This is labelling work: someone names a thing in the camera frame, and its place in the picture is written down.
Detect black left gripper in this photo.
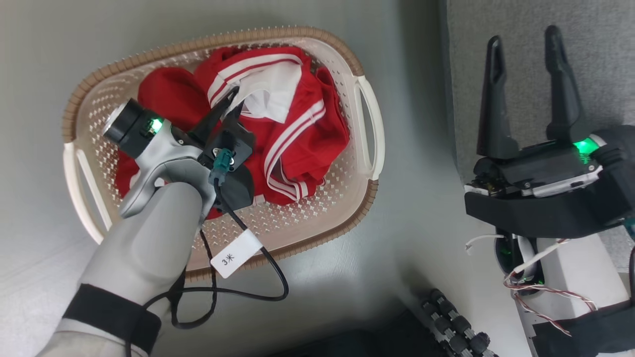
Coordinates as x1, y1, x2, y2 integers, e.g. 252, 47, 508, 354
190, 87, 256, 212

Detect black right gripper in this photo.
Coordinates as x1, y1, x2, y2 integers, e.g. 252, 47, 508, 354
464, 25, 635, 239

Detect red white striped jacket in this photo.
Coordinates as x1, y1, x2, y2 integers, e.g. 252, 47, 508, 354
192, 46, 351, 220

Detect cream plastic laundry basket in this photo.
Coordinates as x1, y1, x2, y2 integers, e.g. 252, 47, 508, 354
62, 26, 385, 282

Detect grey fabric sofa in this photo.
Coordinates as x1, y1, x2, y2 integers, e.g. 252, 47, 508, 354
439, 0, 635, 271

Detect black roller wheel of base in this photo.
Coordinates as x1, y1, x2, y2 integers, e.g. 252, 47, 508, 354
421, 288, 500, 357

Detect white cable label tag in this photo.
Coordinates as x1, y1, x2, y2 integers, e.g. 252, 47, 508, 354
210, 230, 264, 280

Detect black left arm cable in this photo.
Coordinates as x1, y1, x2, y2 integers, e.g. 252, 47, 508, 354
126, 148, 290, 357

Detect red white twisted wires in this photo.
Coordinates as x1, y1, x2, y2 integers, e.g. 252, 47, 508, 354
503, 238, 597, 338

